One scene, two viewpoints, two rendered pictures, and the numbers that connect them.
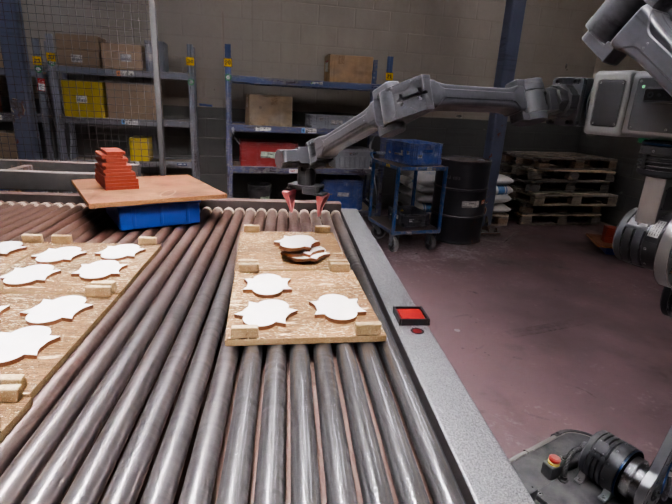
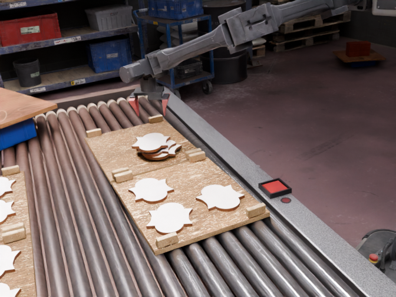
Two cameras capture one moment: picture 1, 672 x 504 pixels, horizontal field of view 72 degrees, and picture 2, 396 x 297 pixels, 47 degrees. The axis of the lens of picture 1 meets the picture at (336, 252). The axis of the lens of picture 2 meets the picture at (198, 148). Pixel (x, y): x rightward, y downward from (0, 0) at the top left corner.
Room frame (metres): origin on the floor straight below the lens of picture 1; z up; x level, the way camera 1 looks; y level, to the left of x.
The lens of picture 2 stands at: (-0.08, 0.31, 1.67)
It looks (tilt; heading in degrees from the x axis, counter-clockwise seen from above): 26 degrees down; 346
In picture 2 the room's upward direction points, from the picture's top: 4 degrees counter-clockwise
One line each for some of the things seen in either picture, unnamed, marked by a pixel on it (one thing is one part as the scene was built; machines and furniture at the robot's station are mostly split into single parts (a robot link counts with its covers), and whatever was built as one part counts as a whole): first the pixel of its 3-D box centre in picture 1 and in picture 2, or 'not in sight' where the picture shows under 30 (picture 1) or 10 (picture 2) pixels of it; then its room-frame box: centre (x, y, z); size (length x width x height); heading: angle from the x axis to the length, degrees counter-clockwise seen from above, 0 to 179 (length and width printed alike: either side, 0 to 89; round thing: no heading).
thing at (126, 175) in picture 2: (248, 267); (124, 176); (1.27, 0.25, 0.95); 0.06 x 0.02 x 0.03; 100
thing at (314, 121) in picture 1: (332, 122); not in sight; (5.71, 0.12, 1.16); 0.60 x 0.40 x 0.15; 106
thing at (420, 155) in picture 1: (413, 152); (175, 5); (4.77, -0.72, 0.96); 0.50 x 0.38 x 0.21; 28
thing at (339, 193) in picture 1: (340, 191); (108, 52); (5.79, -0.02, 0.32); 0.50 x 0.41 x 0.37; 99
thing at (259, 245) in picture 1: (290, 250); (141, 147); (1.51, 0.16, 0.93); 0.41 x 0.35 x 0.02; 9
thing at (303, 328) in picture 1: (300, 301); (185, 198); (1.10, 0.08, 0.93); 0.41 x 0.35 x 0.02; 10
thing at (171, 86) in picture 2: (402, 200); (174, 52); (4.81, -0.67, 0.46); 0.79 x 0.62 x 0.91; 13
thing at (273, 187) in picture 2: (410, 316); (274, 188); (1.06, -0.19, 0.92); 0.06 x 0.06 x 0.01; 6
